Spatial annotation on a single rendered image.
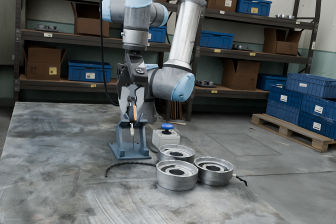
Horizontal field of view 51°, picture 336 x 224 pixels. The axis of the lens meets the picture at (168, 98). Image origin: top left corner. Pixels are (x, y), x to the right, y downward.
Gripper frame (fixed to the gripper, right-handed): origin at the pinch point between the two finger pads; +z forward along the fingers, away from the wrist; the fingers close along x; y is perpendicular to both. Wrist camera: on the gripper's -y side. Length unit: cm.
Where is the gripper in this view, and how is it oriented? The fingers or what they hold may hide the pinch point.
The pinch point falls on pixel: (130, 111)
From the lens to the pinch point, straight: 108.0
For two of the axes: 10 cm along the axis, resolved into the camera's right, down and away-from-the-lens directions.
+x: -9.3, -0.3, -3.7
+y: -3.6, -2.2, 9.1
